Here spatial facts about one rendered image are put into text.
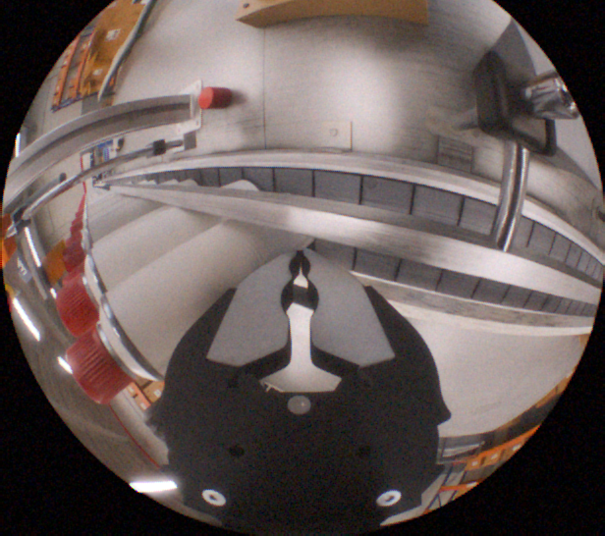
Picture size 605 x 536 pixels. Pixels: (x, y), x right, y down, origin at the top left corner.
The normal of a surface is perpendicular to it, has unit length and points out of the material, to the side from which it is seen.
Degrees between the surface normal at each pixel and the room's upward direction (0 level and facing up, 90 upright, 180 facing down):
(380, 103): 0
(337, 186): 0
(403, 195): 0
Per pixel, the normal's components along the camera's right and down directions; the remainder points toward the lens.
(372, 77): -0.48, 0.41
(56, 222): 0.87, 0.33
